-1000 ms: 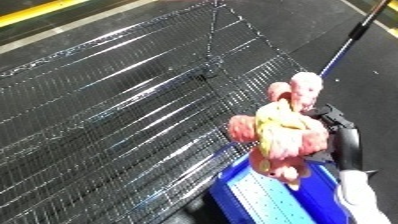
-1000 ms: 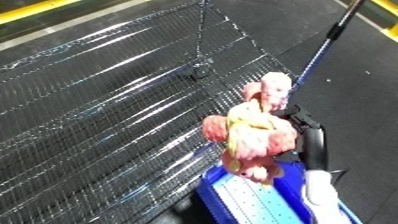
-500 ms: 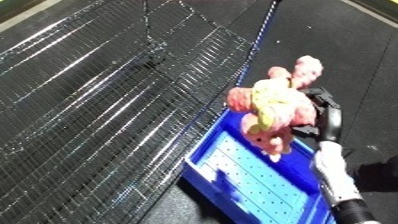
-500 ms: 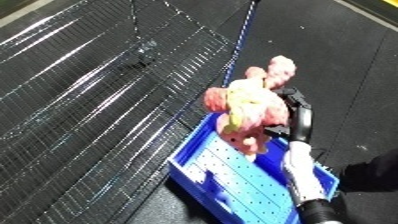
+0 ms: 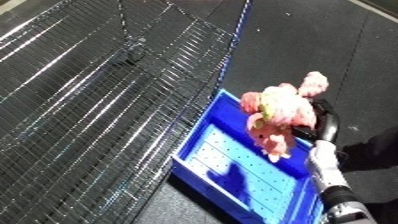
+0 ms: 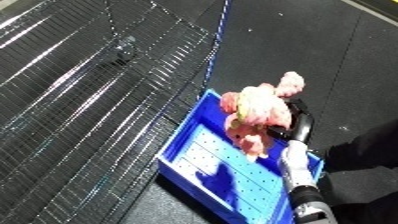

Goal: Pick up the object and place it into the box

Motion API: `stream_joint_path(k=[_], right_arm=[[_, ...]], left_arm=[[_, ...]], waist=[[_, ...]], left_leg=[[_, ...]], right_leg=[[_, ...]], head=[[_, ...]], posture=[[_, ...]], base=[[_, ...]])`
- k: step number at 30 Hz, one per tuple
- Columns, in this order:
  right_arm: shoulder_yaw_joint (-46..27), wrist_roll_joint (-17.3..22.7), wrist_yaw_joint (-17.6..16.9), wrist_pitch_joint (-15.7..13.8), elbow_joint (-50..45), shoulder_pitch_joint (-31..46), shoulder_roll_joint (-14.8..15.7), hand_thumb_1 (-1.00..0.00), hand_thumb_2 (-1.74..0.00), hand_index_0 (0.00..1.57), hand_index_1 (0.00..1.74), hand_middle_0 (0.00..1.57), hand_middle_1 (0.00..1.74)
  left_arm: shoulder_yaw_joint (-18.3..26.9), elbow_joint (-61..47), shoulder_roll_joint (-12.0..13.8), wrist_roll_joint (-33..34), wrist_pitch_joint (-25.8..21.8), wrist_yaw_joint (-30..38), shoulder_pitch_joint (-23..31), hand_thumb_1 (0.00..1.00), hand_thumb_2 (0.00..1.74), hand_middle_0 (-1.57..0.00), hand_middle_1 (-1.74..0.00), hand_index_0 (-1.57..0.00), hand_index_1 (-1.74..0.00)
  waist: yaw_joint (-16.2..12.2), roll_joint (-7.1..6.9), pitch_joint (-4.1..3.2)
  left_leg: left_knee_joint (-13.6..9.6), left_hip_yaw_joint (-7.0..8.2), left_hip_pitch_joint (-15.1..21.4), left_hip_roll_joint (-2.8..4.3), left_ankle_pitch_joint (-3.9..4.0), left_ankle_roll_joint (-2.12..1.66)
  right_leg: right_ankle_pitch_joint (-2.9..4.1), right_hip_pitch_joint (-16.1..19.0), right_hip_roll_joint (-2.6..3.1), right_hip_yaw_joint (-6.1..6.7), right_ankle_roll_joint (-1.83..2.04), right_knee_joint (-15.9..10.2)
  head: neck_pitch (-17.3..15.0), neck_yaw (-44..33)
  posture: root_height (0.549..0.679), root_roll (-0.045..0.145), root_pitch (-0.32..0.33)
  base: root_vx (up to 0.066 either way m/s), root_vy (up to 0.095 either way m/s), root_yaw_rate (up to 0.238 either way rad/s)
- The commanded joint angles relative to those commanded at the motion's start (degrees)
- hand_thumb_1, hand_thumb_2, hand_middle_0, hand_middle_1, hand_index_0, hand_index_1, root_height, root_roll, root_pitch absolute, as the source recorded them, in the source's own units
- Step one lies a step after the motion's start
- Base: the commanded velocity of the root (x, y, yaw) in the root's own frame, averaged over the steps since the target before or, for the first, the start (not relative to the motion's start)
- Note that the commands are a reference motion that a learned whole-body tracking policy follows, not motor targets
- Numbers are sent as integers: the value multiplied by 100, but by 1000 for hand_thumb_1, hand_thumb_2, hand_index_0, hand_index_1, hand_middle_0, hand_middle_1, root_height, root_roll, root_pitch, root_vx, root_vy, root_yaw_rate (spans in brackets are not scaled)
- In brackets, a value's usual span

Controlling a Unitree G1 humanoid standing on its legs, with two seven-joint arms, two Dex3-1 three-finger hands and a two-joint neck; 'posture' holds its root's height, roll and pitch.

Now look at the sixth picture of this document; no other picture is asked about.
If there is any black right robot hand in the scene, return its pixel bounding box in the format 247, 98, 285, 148
266, 97, 317, 145

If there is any pink soft toy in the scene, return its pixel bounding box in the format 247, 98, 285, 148
218, 71, 308, 163

